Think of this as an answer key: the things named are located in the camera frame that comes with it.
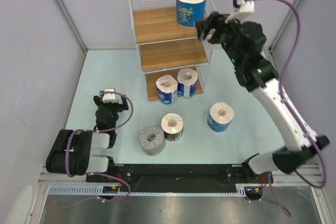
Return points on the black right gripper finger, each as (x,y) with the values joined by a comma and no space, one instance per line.
(213,18)
(205,28)

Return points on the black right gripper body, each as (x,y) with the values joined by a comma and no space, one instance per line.
(225,33)

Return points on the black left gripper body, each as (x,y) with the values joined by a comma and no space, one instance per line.
(114,107)

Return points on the blue cartoon-print toilet roll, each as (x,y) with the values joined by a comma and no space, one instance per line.
(190,11)

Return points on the blue white-striped toilet roll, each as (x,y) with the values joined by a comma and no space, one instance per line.
(187,79)

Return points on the black-wrapped toilet roll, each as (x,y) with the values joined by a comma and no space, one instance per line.
(172,126)

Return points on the blue-wrapped toilet roll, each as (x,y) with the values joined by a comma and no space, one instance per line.
(220,116)

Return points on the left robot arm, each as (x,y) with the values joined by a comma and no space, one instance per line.
(71,151)

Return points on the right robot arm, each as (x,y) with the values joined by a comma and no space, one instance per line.
(243,42)

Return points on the grey toilet roll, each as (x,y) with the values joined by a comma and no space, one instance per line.
(152,140)

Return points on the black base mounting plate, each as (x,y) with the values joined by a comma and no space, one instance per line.
(182,179)

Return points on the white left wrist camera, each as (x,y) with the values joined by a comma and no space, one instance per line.
(108,96)

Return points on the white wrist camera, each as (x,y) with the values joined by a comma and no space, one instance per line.
(242,10)
(108,96)

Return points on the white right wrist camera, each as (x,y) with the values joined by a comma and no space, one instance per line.
(242,10)

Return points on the white wire wooden shelf rack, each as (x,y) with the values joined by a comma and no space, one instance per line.
(165,46)

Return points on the white slotted cable duct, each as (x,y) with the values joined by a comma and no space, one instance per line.
(102,191)

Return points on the aluminium frame rail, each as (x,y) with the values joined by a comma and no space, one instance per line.
(132,173)

